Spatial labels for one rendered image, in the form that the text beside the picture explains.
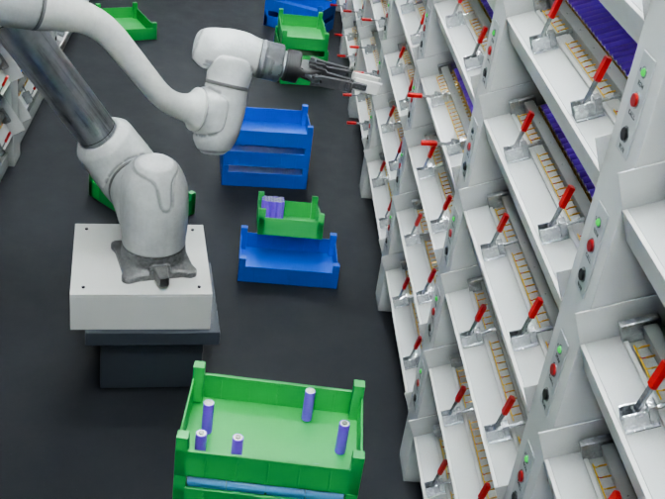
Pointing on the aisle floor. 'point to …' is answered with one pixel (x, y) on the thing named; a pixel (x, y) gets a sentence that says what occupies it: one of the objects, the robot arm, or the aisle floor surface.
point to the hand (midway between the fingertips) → (366, 83)
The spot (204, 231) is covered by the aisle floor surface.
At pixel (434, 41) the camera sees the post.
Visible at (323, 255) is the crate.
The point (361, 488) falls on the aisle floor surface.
